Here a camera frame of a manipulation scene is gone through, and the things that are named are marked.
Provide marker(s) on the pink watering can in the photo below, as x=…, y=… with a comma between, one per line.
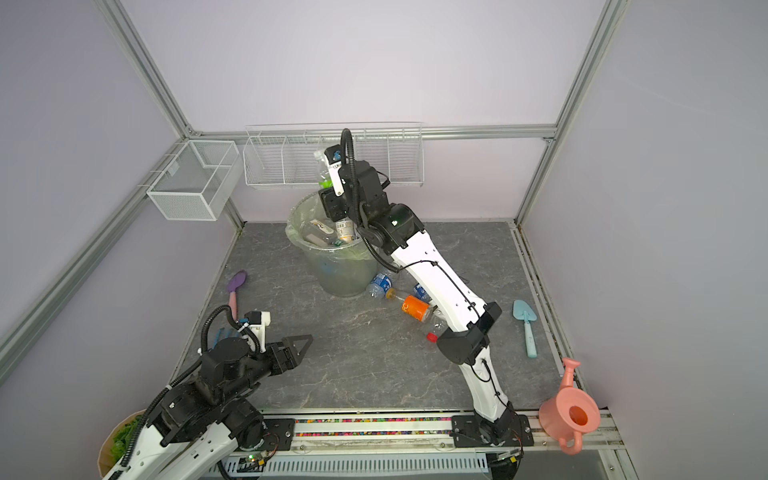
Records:
x=571, y=414

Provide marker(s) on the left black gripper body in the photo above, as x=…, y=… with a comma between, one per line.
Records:
x=276, y=363

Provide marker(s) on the potted green plant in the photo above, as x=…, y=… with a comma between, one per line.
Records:
x=115, y=446

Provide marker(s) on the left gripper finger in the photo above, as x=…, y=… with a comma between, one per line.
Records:
x=291, y=362
x=298, y=345

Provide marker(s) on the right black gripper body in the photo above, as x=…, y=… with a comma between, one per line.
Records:
x=340, y=209

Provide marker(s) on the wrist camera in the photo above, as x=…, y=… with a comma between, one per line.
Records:
x=335, y=152
x=253, y=328

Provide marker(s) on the clear square bottle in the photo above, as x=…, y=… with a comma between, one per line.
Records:
x=323, y=227

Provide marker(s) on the green label bottle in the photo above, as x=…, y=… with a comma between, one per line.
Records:
x=323, y=175

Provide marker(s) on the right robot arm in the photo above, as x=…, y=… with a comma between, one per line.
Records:
x=399, y=241

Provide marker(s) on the red label bottle red cap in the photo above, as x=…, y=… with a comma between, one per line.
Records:
x=435, y=329

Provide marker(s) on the light blue trowel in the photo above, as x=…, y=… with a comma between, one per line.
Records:
x=523, y=312

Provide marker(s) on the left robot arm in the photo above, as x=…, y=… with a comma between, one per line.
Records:
x=204, y=416

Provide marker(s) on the orange label juice bottle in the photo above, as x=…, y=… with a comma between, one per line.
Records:
x=411, y=305

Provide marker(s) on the blue label bottle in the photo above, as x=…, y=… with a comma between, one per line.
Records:
x=379, y=286
x=421, y=293

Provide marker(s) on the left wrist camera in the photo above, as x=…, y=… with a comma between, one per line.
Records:
x=253, y=328

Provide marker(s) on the long white wire shelf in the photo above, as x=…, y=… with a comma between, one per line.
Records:
x=297, y=155

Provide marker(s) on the small white mesh basket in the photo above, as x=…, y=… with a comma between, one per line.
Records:
x=198, y=181

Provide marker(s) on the purple pink brush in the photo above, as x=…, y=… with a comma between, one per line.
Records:
x=237, y=281

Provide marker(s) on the green mesh trash bin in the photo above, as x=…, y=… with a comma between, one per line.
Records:
x=341, y=269

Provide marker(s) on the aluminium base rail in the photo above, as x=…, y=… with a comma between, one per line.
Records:
x=339, y=431

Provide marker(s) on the blue yellow garden fork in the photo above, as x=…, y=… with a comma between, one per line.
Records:
x=223, y=333

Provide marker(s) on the white label milky bottle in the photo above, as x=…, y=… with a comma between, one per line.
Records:
x=345, y=230

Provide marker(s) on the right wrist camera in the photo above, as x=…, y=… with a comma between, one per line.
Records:
x=335, y=152

